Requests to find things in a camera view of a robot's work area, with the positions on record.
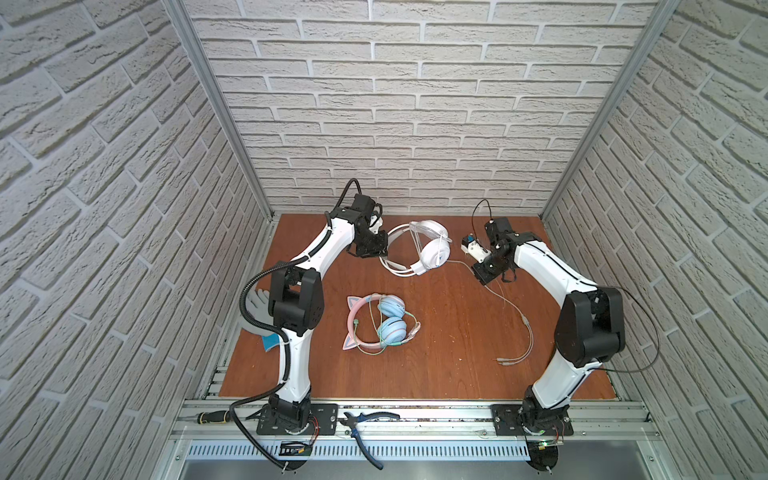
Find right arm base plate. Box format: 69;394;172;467
490;402;574;437

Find green headphone cable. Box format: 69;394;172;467
352;299;421;356

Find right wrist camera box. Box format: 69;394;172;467
461;234;491;263

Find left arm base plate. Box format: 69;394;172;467
256;403;339;436

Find white headphone cable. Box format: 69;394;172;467
446;259;535;367

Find aluminium front rail frame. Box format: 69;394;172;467
161;398;667;463

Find blue handled pliers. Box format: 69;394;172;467
338;410;401;471

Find black corrugated cable conduit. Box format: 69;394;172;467
227;178;362;472

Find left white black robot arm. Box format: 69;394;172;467
268;193;387;430

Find pink blue cat-ear headphones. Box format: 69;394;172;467
342;293;421;355

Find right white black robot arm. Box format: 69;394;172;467
461;218;625;432

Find white headphones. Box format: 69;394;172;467
379;220;452;278

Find blue white cloth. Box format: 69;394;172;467
238;289;280;352

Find black yellow screwdriver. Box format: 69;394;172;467
195;410;232;425

